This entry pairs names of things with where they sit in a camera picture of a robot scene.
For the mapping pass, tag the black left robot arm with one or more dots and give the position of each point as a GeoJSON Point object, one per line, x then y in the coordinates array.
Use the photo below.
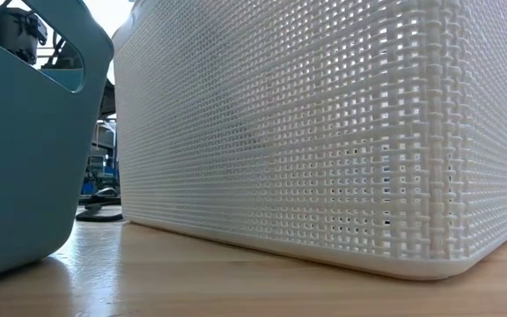
{"type": "Point", "coordinates": [11, 31]}

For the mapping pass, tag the white perforated plastic basket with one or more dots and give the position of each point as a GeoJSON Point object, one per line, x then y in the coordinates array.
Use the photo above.
{"type": "Point", "coordinates": [324, 132]}

